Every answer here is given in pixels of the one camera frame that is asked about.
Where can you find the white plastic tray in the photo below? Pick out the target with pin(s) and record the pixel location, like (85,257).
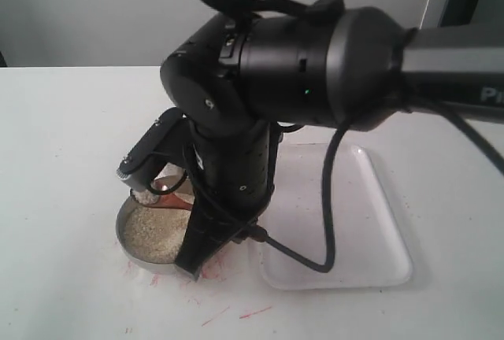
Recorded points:
(370,251)

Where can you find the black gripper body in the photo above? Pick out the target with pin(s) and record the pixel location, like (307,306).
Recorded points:
(234,173)

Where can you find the steel bowl of rice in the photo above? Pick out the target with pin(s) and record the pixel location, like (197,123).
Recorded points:
(151,238)

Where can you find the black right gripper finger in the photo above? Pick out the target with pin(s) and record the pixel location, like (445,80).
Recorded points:
(209,230)

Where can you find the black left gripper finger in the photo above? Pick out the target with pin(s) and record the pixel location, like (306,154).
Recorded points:
(162,144)

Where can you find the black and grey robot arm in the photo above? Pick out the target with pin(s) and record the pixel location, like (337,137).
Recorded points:
(237,85)

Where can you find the brown wooden spoon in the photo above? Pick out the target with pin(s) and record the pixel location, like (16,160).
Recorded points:
(181,198)

